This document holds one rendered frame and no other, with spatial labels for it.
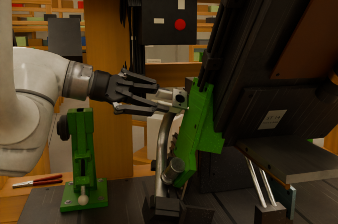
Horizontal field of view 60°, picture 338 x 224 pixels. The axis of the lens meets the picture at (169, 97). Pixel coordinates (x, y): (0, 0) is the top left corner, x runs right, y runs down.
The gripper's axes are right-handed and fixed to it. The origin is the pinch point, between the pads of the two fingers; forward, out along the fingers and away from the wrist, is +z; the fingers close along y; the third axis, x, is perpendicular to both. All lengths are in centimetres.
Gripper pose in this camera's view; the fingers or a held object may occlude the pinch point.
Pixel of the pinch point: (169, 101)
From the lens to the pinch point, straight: 76.8
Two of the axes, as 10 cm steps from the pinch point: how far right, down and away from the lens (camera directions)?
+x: -3.4, 5.4, 7.7
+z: 9.4, 2.1, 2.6
